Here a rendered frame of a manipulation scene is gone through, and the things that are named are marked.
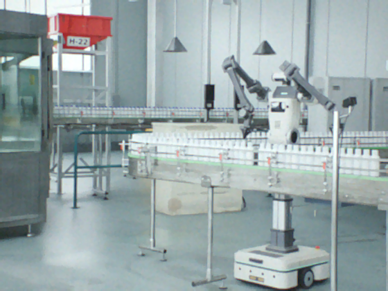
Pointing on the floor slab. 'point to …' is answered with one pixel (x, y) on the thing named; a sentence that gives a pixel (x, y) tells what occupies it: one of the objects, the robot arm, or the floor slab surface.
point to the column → (155, 53)
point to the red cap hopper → (81, 39)
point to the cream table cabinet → (185, 199)
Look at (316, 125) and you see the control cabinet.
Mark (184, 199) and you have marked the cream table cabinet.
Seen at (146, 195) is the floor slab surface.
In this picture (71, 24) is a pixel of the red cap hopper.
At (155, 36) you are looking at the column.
